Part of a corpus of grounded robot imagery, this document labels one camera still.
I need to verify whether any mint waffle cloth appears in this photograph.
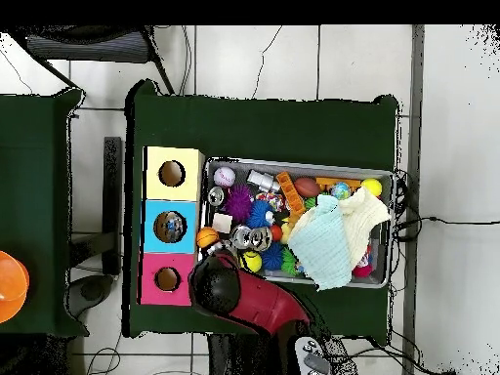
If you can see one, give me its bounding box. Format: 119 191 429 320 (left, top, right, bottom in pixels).
287 193 354 291

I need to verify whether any cream waffle cloth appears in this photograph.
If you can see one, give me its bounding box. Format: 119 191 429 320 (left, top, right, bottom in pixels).
338 187 392 271

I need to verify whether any shallow silver mesh bin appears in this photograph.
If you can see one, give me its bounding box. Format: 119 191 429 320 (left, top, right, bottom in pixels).
197 156 396 289

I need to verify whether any wooden box with three holes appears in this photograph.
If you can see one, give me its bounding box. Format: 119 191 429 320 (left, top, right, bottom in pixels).
138 145 207 307

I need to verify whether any blue spiky toy with eyes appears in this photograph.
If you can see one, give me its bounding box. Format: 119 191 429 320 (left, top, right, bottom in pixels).
245 199 275 230

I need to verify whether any purple spiky rubber ball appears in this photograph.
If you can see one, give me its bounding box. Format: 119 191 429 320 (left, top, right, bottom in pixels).
223 184 255 223

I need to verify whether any white toy baseball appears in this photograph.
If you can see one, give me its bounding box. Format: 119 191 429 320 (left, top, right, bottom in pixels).
213 166 237 189

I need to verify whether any orange plastic building brick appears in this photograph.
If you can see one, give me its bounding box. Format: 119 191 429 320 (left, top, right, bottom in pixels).
275 170 307 216

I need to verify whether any orange toy basketball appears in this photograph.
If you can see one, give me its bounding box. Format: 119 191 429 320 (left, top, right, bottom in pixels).
195 227 221 250

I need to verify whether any brown toy football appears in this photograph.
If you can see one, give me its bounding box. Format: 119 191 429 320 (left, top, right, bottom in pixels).
293 176 322 198

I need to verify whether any dark green table cloth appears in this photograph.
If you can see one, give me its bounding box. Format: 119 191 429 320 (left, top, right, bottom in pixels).
123 79 400 338

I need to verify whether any globe print ball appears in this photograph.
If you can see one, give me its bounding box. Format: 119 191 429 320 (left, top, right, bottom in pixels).
330 181 353 201

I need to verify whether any plain yellow ball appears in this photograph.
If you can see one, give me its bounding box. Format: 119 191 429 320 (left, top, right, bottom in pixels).
359 178 383 198

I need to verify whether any black upright panel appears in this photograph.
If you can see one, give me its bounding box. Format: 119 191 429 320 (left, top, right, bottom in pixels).
102 136 123 275

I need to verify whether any dark green side-table cloth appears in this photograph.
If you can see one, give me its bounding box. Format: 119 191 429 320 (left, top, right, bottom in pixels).
0 88 89 337

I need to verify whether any black chair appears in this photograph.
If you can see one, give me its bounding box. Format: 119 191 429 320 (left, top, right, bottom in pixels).
7 24 176 96

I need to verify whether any orange plastic bowl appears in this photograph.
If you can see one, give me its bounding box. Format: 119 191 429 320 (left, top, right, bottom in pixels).
0 250 31 324

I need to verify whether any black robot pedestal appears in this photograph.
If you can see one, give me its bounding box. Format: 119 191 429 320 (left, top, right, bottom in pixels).
206 333 290 375

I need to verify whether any black floor cable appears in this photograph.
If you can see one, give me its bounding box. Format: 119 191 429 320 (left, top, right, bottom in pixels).
396 215 500 235

